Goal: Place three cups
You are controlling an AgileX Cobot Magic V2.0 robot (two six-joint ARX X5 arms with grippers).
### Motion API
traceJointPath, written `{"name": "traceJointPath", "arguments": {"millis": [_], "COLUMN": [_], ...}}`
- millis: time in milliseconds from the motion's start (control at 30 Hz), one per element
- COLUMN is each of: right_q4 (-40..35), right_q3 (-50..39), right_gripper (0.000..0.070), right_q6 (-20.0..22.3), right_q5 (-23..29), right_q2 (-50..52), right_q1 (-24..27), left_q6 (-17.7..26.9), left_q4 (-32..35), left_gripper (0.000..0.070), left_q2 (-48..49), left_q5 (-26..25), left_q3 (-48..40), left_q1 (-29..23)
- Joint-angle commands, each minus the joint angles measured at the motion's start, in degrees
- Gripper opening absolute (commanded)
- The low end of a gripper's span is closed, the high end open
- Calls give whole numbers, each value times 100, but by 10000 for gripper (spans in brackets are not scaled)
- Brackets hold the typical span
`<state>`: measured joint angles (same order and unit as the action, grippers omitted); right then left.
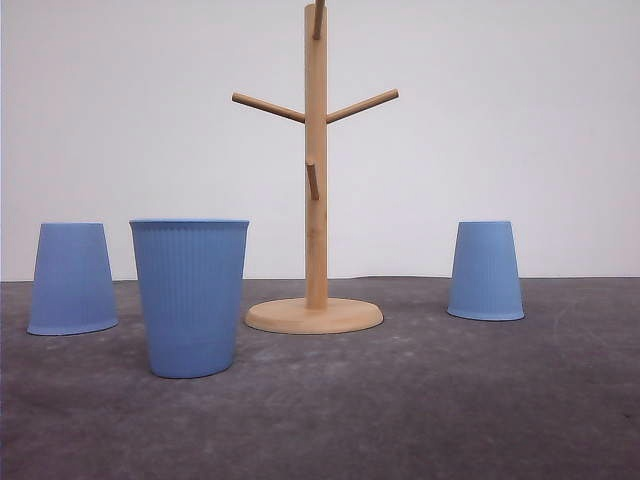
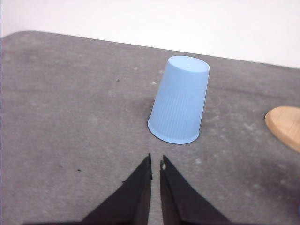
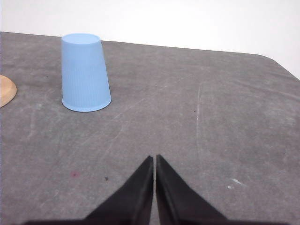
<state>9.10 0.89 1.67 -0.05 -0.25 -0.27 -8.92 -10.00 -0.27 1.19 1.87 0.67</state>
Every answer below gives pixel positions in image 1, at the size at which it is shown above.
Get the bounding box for wooden mug tree stand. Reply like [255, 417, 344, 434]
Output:
[231, 0, 399, 335]

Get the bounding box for blue ribbed cup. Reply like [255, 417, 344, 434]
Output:
[129, 218, 250, 378]

